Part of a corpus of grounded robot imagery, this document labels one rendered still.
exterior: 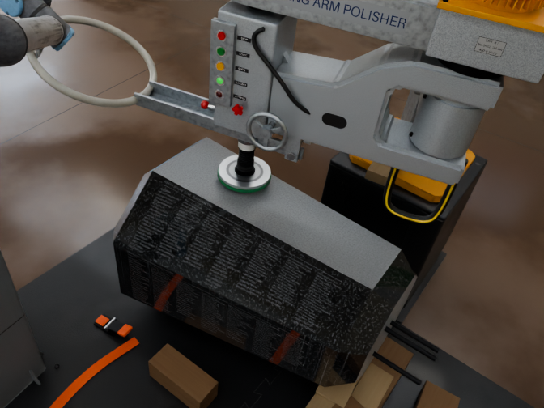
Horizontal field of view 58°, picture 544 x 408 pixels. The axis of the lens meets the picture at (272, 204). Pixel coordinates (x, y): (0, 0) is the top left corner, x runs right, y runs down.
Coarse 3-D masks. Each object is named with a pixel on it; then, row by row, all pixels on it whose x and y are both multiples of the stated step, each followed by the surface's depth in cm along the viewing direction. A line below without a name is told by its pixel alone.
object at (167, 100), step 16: (144, 96) 186; (160, 96) 195; (176, 96) 194; (192, 96) 192; (160, 112) 188; (176, 112) 185; (192, 112) 183; (208, 112) 192; (208, 128) 184; (224, 128) 181; (272, 144) 178
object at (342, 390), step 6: (348, 384) 207; (354, 384) 207; (318, 390) 203; (324, 390) 203; (330, 390) 203; (336, 390) 204; (342, 390) 204; (348, 390) 204; (324, 396) 202; (330, 396) 202; (336, 396) 202; (342, 396) 202; (348, 396) 202; (336, 402) 200; (342, 402) 200; (348, 402) 201; (354, 402) 201
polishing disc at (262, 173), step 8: (224, 160) 202; (232, 160) 202; (256, 160) 204; (224, 168) 198; (232, 168) 199; (256, 168) 200; (264, 168) 201; (224, 176) 194; (232, 176) 195; (240, 176) 195; (248, 176) 196; (256, 176) 196; (264, 176) 197; (232, 184) 191; (240, 184) 192; (248, 184) 192; (256, 184) 193; (264, 184) 195
